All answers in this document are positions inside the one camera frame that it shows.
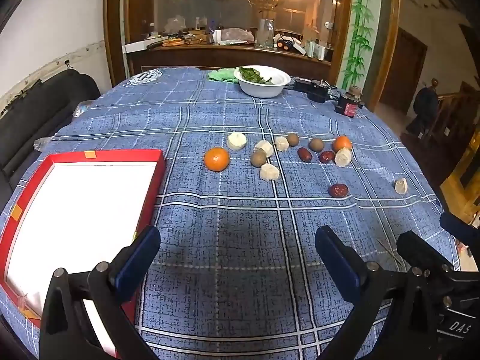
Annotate black power adapter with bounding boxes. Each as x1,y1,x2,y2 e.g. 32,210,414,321
293,77,331,104

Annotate bamboo wall painting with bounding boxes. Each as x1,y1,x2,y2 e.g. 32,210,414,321
339,0,379,87

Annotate wooden cabinet with glass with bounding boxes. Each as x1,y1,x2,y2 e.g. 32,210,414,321
103,0,402,91

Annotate brown wooden door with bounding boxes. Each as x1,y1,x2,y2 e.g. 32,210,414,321
379,28,428,115

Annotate long white box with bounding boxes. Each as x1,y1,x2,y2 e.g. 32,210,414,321
124,39,166,53

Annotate small mandarin orange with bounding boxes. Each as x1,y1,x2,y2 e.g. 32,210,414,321
333,135,353,153

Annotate wooden stair railing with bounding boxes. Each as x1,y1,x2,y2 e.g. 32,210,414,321
431,82,480,147

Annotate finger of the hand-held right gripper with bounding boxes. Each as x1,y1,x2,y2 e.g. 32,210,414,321
397,230,460,272
440,212,480,244

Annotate red box with white inside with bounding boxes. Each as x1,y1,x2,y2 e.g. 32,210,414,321
0,149,166,359

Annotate glass pitcher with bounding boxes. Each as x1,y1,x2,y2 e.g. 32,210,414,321
256,18,277,49

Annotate large mandarin orange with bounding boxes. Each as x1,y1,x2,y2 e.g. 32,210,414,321
203,147,230,172

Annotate green leaves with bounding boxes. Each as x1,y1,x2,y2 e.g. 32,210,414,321
239,66,274,84

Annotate white bowl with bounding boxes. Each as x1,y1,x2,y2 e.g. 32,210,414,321
233,65,292,98

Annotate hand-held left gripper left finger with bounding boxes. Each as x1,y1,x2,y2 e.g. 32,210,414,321
39,226,161,360

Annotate yellow wooden furniture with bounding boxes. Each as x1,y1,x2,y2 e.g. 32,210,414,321
440,127,480,229

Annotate green cloth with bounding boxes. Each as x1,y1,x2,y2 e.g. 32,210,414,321
207,67,239,84

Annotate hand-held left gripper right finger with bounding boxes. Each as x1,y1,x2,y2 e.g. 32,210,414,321
315,226,437,360

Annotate black headphones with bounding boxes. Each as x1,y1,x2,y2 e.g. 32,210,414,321
275,35,297,51

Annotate blue plaid tablecloth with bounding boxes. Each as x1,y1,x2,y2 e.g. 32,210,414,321
0,67,462,360

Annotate pink plastic bag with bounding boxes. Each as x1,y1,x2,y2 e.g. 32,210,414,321
219,28,256,43

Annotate black sofa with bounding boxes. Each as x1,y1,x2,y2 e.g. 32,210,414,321
0,69,102,192

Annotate black jar with red label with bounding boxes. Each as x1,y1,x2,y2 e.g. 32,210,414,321
335,87,362,119

